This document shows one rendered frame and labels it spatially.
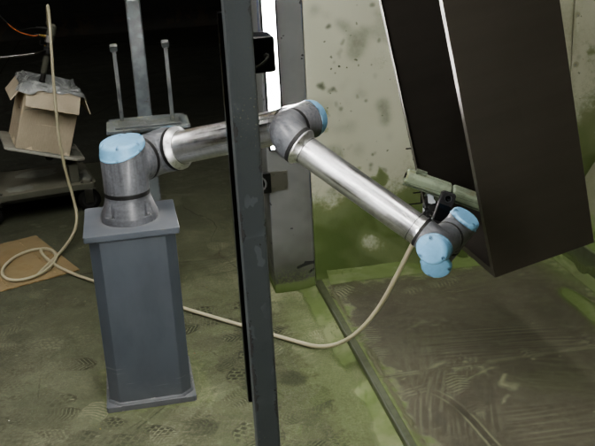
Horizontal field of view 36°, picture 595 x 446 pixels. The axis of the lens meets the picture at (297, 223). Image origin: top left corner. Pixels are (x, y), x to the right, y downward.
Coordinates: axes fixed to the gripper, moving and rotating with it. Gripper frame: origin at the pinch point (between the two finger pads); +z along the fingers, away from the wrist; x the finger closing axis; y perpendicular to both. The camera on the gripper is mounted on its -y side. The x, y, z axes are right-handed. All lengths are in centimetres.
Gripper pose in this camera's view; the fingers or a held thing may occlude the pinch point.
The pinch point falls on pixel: (437, 194)
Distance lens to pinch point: 300.0
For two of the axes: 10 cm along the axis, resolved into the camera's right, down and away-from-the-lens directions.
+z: 1.2, -5.7, 8.1
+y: -3.1, 7.6, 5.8
